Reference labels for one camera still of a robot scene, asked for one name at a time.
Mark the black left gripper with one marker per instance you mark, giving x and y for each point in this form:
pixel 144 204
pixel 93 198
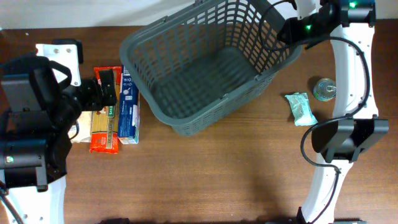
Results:
pixel 96 101

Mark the metal tin can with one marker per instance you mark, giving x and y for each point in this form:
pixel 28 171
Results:
pixel 325 89

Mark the blue tissue box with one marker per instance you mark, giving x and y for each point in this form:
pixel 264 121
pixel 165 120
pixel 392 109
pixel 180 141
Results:
pixel 129 110

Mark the mint green wipes packet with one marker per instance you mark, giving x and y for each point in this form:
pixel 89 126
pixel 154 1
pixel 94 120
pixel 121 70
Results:
pixel 301 111

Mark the beige grain bag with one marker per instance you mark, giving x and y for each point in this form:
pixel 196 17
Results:
pixel 84 132

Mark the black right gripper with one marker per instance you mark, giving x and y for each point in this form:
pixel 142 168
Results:
pixel 291 35

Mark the grey plastic laundry basket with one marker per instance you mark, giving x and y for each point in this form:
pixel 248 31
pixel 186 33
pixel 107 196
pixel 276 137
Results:
pixel 206 61

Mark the orange spaghetti packet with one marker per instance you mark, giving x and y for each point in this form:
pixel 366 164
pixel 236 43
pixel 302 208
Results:
pixel 104 125

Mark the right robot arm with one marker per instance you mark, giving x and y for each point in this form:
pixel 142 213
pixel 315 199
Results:
pixel 355 125

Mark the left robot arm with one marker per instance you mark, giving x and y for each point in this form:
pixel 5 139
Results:
pixel 46 97

